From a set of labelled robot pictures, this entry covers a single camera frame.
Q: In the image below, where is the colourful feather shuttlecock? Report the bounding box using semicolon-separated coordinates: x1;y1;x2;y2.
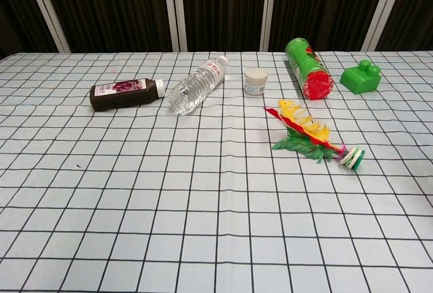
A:
263;99;367;174

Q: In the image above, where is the clear plastic water bottle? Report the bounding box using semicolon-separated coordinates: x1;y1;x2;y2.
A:
167;55;229;116

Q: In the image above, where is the small white jar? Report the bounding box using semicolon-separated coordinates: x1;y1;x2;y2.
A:
244;67;269;97

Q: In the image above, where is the white black grid tablecloth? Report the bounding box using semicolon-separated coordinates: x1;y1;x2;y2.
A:
0;50;433;293

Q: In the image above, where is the dark grape juice bottle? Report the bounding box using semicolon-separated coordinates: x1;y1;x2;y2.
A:
89;77;166;112

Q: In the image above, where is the green chips can red lid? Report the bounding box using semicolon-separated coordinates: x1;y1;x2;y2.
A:
284;37;335;101

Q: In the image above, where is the dark pleated screen panel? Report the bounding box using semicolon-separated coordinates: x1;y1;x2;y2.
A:
180;0;273;52
0;0;58;61
376;0;433;52
38;0;179;53
269;0;392;52

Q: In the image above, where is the green toy building block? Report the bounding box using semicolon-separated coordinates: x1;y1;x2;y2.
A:
340;59;382;95

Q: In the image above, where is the white screen frame post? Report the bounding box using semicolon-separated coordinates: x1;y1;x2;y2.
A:
364;0;402;52
22;0;71;54
259;0;283;52
161;0;189;52

